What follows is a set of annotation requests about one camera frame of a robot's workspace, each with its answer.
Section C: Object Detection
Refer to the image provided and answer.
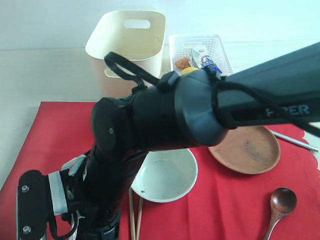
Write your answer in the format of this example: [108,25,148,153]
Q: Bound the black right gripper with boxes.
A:
[62,152,140,240]

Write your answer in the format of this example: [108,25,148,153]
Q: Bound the white ceramic bowl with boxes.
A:
[131,148,198,203]

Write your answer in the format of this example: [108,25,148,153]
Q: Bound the fried chicken nugget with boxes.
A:
[175,57,192,69]

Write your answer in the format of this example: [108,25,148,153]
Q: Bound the yellow lemon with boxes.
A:
[181,66,198,75]

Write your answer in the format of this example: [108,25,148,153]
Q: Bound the blue white milk carton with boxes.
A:
[190,45,222,73]

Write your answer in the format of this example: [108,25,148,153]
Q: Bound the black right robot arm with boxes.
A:
[67,43,320,240]

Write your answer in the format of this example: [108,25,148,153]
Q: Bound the left wooden chopstick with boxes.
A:
[128,188,136,240]

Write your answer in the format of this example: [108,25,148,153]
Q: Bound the wooden chopstick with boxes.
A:
[136,197,143,240]
[128,188,136,240]

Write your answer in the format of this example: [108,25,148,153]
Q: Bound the right wooden chopstick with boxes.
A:
[136,197,143,240]

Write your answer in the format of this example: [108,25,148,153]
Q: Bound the red table cloth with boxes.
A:
[0,102,320,240]

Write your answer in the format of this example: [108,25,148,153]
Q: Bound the brown wooden plate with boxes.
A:
[208,125,281,175]

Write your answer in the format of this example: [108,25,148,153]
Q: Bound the cream plastic storage bin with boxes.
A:
[85,10,166,97]

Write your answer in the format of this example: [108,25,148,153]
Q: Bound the white perforated plastic basket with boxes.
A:
[168,33,233,76]

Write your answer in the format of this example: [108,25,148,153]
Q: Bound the dark wooden spoon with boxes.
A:
[263,187,298,240]

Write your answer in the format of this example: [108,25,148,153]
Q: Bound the silver metal knife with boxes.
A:
[270,130,320,152]

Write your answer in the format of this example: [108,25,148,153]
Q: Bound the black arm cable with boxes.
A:
[103,51,320,138]

